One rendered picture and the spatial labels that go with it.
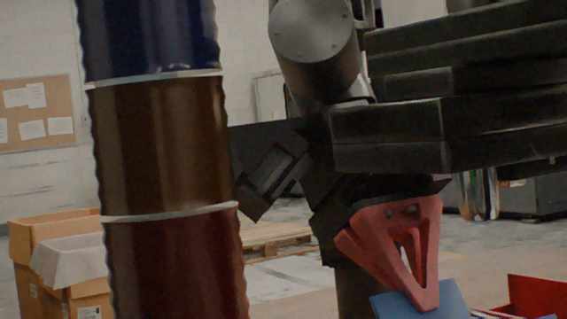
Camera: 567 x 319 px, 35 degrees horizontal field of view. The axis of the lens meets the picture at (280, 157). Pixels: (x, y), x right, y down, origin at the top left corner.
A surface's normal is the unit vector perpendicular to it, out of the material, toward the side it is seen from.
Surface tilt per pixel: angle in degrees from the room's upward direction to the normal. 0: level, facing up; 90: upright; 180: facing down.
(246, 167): 60
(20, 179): 90
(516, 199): 90
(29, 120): 90
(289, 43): 66
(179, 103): 104
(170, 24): 76
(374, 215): 81
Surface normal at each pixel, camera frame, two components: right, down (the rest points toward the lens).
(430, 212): 0.46, -0.16
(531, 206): -0.90, 0.12
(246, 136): 0.36, -0.50
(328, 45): -0.16, -0.35
